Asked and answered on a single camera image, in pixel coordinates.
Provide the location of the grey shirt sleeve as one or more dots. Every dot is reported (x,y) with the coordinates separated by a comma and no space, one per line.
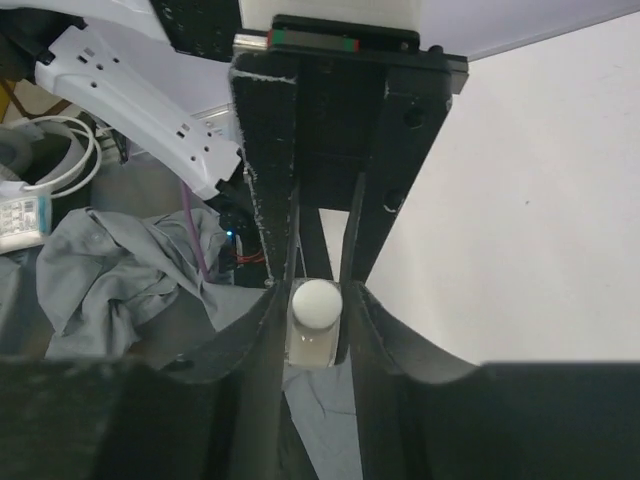
(101,276)

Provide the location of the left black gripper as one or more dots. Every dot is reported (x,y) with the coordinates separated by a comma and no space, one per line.
(324,102)

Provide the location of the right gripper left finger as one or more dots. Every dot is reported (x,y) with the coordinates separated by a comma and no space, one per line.
(221,414)

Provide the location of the white power adapter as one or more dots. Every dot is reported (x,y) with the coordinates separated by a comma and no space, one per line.
(25,222)

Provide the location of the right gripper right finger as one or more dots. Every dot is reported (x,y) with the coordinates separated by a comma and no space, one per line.
(423,413)

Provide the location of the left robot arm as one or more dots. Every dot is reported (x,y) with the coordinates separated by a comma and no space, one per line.
(56,45)

